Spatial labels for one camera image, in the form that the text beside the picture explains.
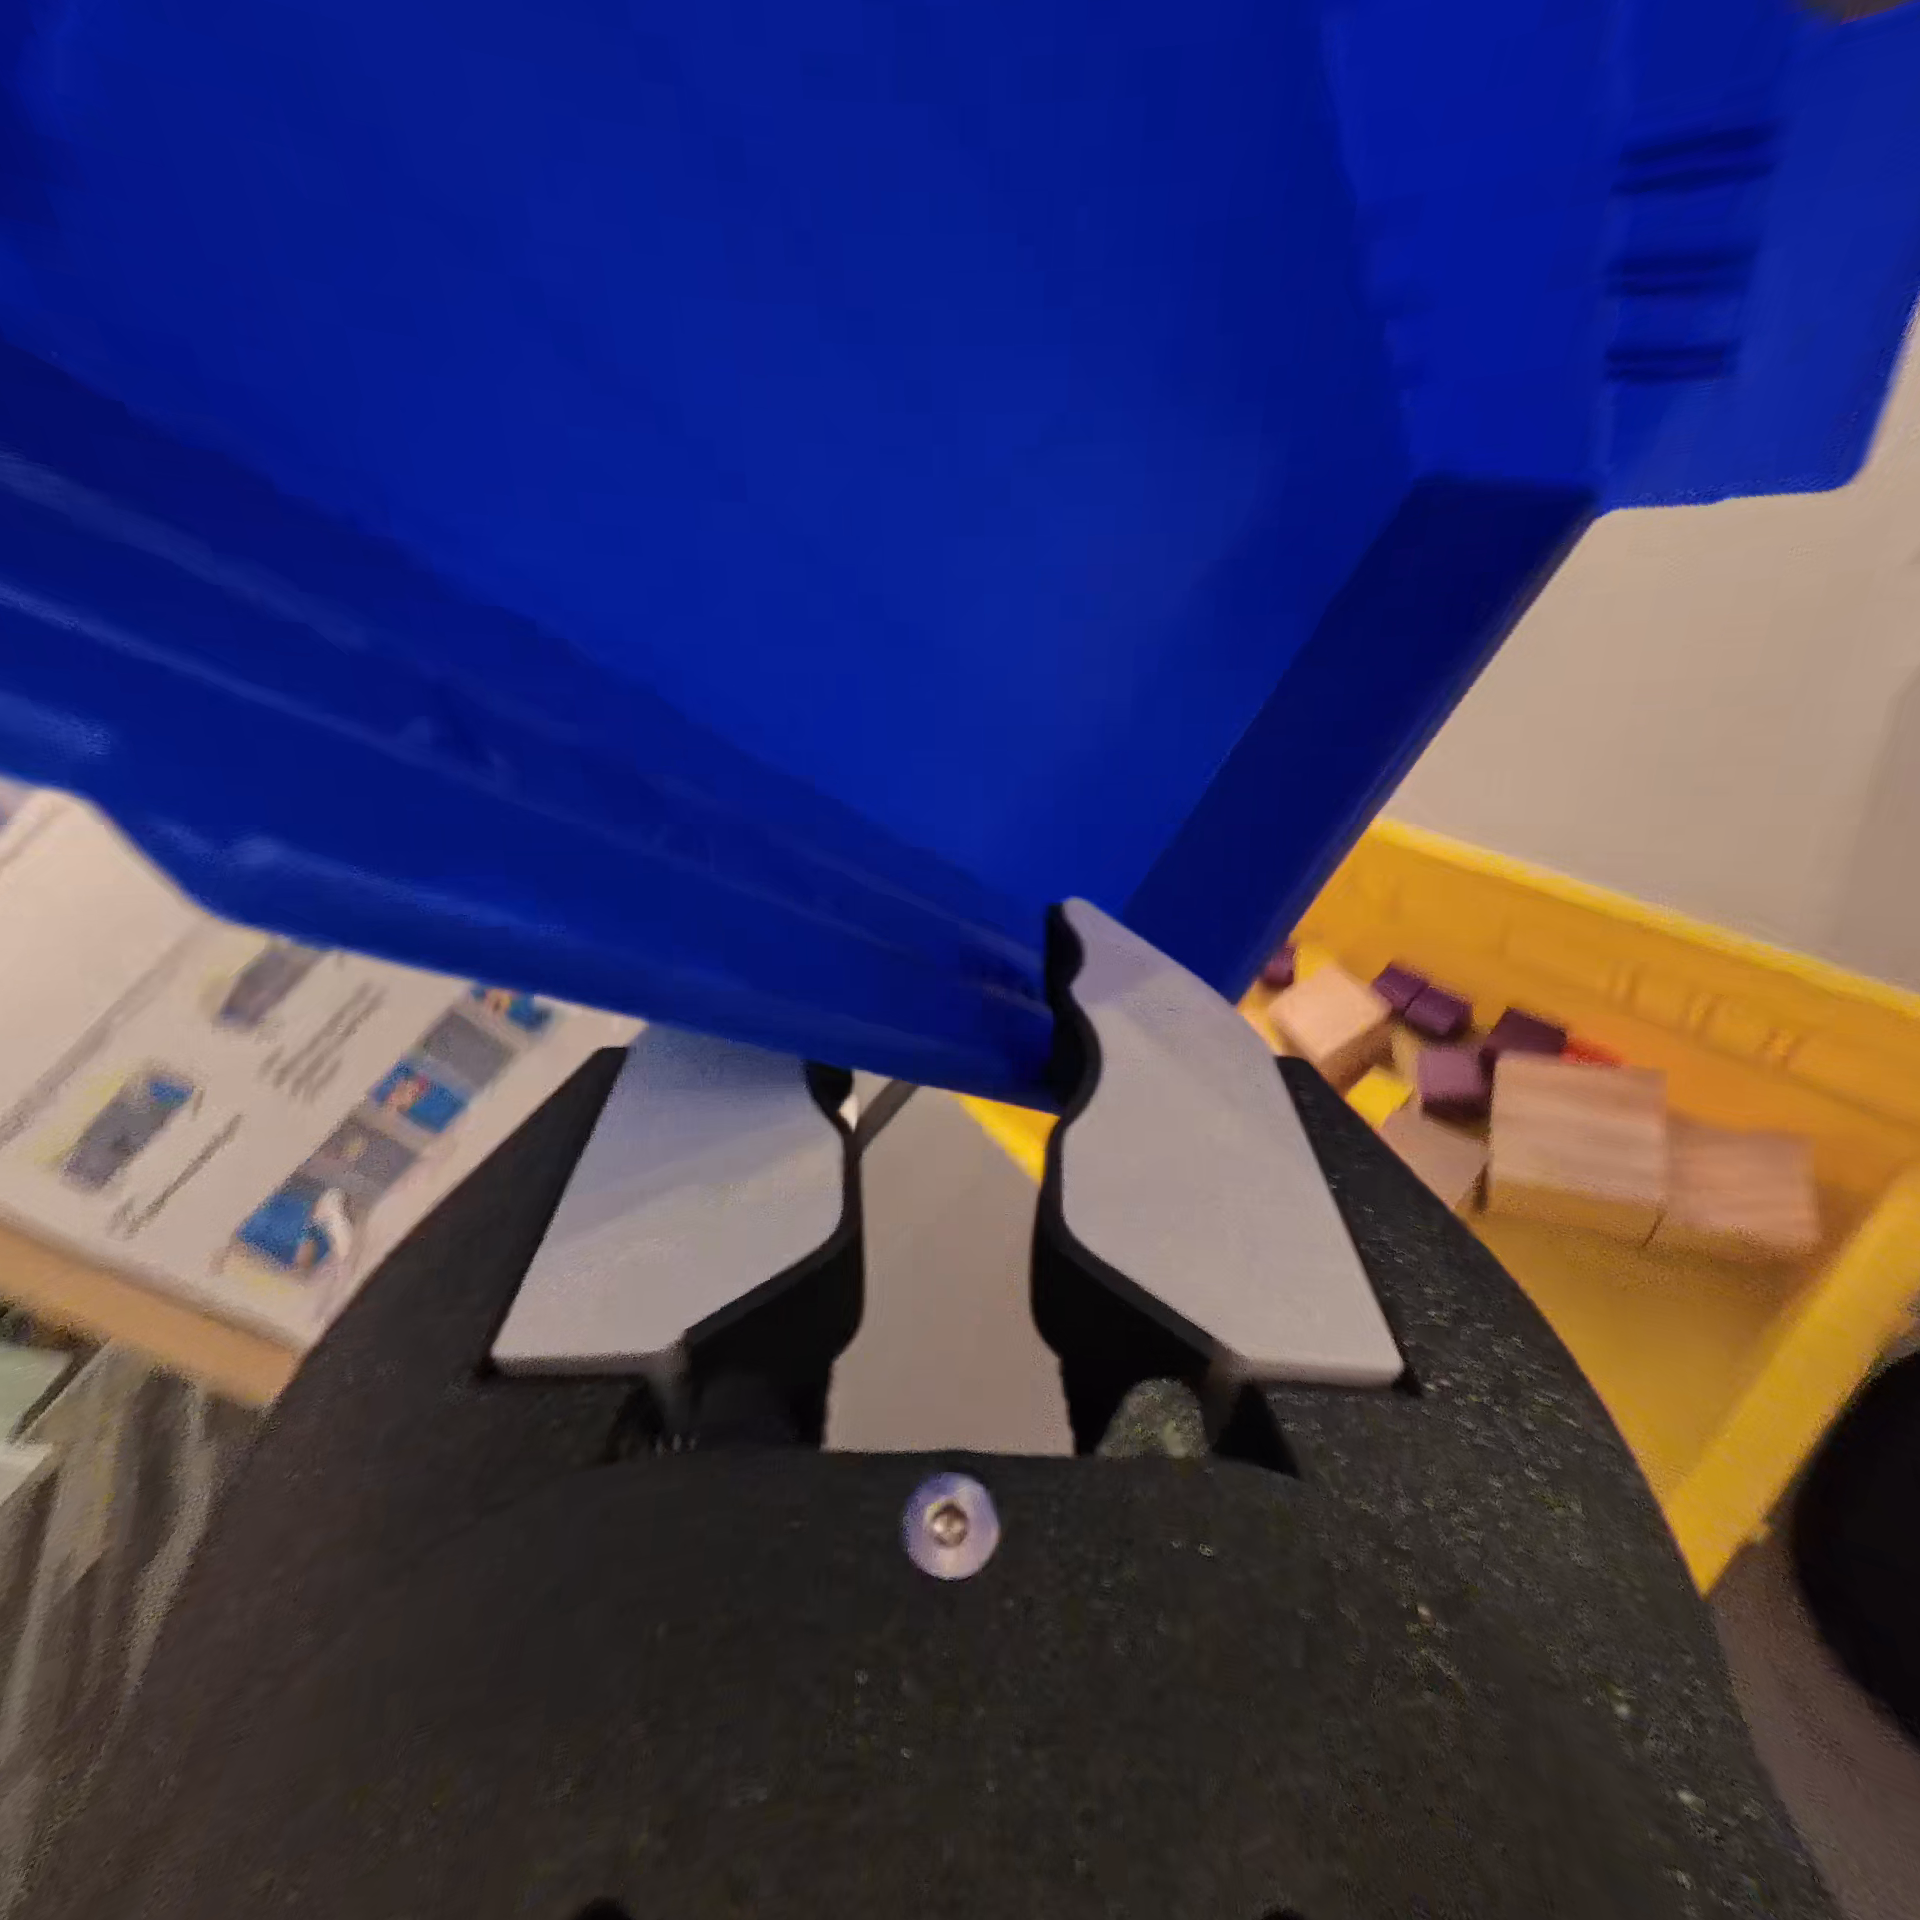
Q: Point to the yellow plastic box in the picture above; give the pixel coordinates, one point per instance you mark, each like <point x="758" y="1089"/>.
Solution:
<point x="1651" y="1350"/>

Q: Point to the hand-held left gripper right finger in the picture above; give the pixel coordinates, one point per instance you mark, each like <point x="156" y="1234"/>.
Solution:
<point x="1215" y="1201"/>

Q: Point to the blue plastic box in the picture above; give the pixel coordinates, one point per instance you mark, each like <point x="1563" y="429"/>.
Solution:
<point x="750" y="450"/>

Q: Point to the pile of coloured wooden cubes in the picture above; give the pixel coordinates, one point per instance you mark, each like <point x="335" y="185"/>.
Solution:
<point x="1575" y="1141"/>

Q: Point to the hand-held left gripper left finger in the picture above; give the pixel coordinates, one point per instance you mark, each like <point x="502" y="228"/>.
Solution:
<point x="675" y="1201"/>

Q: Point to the printed instruction sheet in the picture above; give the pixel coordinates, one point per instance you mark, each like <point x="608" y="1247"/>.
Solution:
<point x="195" y="1079"/>

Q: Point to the brown cardboard backing board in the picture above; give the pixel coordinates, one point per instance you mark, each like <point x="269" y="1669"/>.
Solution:
<point x="150" y="1320"/>

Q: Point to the person's dark clothing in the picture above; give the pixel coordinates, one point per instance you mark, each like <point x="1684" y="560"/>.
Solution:
<point x="1868" y="1546"/>

